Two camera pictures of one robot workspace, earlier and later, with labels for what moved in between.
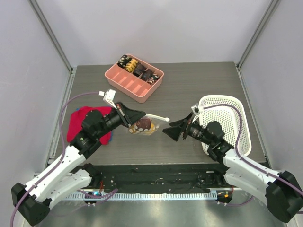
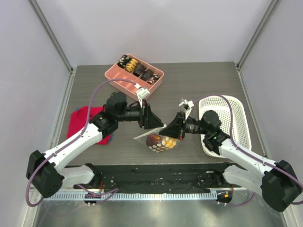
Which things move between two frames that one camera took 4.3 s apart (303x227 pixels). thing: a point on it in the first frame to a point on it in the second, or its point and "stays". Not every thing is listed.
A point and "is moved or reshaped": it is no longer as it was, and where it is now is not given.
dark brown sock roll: (138, 70) stays
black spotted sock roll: (153, 79) stays
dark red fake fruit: (145, 123) is moved or reshaped
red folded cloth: (76, 119) stays
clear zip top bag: (147, 125) is moved or reshaped
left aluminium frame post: (42, 18) stays
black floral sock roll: (123, 61) stays
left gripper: (128, 116) to (153, 121)
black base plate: (158, 178) stays
